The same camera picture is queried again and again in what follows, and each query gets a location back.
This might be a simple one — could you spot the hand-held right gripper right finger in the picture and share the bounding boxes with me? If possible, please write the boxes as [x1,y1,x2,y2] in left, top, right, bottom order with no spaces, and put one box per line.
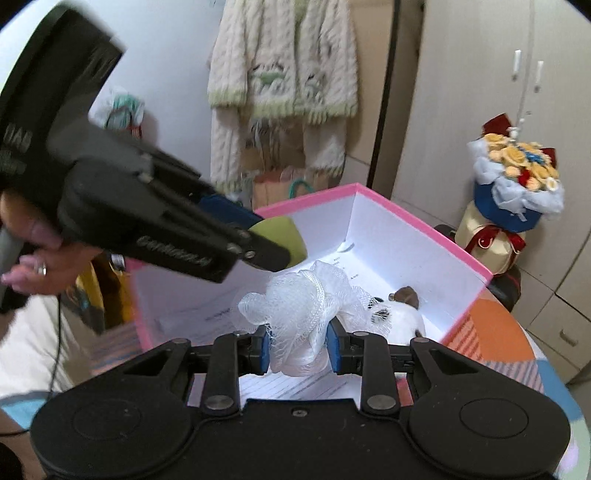
[324,318,502,415]

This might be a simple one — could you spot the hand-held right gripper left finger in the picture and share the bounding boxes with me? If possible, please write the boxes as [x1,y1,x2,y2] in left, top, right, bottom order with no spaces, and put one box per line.
[117,324,271,414]

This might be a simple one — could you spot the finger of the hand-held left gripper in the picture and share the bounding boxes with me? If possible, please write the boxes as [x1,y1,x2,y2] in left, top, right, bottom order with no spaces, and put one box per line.
[139,145,256,230]
[198,217,290,273]

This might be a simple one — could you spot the green plush toy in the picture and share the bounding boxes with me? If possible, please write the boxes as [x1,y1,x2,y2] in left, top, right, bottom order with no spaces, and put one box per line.
[247,217,308,273]

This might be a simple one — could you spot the white mesh bath sponge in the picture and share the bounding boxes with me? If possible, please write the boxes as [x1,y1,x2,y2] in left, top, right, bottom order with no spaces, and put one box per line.
[238,259,370,377]

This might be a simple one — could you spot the pink cardboard box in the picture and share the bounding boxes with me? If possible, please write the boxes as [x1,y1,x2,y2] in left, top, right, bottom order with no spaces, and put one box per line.
[124,182,495,352]

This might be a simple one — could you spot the person's left hand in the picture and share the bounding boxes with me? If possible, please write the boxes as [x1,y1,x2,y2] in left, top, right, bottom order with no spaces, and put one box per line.
[0,190,108,296]

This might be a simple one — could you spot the white and brown plush toy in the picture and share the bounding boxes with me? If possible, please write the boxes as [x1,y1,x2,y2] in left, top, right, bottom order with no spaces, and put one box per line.
[365,286,428,347]

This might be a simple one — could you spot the yellow bag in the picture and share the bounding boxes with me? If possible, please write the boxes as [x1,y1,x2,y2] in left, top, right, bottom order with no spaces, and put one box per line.
[74,256,136,334]

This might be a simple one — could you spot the cream knitted cardigan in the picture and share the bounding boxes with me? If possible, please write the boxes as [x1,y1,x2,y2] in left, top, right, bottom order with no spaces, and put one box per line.
[207,0,360,125]

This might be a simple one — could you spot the patterned colourful tablecloth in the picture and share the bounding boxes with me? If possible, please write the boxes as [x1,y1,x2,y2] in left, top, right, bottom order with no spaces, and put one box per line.
[90,286,591,480]

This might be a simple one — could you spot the cream gift box red ribbon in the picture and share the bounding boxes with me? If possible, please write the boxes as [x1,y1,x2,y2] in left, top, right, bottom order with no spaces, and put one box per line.
[455,200,527,275]

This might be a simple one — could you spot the light blue cloth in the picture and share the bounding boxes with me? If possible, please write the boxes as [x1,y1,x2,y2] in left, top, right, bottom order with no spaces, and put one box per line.
[0,393,60,433]

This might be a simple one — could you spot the flower bouquet in blue wrap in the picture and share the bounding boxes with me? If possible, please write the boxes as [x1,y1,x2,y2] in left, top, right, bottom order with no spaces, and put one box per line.
[466,113,566,234]

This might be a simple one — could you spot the beige wardrobe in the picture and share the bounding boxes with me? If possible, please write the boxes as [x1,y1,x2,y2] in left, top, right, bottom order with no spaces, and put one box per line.
[392,0,591,384]

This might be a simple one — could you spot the paper bag with green handle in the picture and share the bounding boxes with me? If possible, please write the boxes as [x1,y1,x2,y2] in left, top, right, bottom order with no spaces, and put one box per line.
[252,168,342,213]

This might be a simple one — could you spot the plastic bag on wall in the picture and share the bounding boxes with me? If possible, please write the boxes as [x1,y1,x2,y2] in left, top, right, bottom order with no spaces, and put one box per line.
[90,85,148,139]

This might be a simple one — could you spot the white cable knit garment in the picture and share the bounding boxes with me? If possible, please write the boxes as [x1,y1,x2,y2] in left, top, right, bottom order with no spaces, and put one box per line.
[210,108,348,192]

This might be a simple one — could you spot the black cable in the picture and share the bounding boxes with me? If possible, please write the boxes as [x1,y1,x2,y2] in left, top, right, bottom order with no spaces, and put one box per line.
[0,295,64,437]

